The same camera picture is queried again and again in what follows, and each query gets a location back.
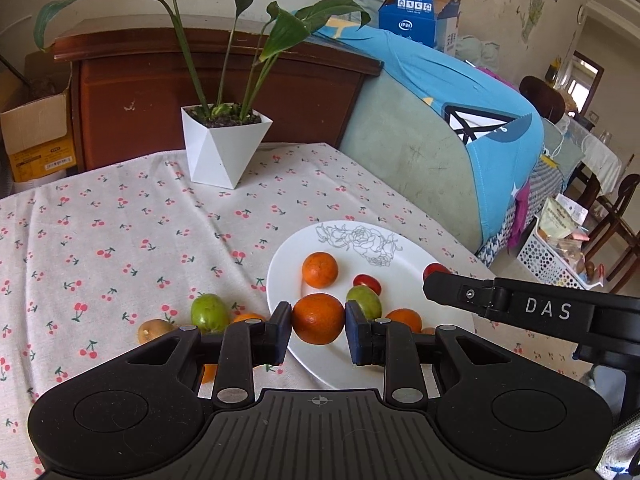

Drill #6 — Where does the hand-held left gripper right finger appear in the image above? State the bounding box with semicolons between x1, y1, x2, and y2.
345;300;518;407

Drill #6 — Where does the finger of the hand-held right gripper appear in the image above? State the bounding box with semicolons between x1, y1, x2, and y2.
423;271;512;317

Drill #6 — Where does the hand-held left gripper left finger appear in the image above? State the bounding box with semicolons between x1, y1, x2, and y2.
120;302;292;408

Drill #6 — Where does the orange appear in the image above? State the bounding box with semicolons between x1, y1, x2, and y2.
385;308;423;333
200;312;267;385
292;293;347;346
302;252;339;289

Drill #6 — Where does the white plate with line drawing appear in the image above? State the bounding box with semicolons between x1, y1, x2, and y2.
266;221;483;391

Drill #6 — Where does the small green jujube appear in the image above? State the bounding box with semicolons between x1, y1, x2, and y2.
346;285;384;322

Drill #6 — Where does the white perforated basket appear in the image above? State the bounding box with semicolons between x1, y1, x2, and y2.
516;217;591;291

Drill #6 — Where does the large green jujube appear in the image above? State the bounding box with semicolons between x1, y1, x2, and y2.
190;293;231;334

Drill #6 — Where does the beige snack packet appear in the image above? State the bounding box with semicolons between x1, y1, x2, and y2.
537;195;590;241

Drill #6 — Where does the dark wooden chair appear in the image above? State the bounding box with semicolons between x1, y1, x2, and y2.
582;174;640;295
519;75;568;121

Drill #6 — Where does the purple cloth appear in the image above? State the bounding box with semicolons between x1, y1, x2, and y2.
509;182;533;253

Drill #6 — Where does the white mesh cloth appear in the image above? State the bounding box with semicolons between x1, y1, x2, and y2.
597;417;640;480

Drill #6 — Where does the pale green sofa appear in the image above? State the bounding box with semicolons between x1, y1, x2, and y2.
339;67;483;256

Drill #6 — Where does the table with lace cloth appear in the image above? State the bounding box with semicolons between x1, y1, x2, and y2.
555;112;625;196

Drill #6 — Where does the white faceted plant pot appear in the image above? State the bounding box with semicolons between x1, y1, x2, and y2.
181;102;274;190

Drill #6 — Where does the cherry print tablecloth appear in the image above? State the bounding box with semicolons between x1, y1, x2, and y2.
0;142;593;480

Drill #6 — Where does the blue printed shirt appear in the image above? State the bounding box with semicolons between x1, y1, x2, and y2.
312;15;546;246

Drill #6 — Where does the dark wooden cabinet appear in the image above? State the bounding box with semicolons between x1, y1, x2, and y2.
52;15;385;171

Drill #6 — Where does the blue and white carton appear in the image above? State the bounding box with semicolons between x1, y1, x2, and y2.
378;0;462;57

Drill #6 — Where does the green leafy houseplant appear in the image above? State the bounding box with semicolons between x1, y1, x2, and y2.
34;0;372;128

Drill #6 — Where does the open cardboard box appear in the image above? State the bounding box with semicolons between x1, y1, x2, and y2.
0;50;76;183

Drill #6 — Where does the wall sticker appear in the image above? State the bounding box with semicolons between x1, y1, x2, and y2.
520;0;546;43

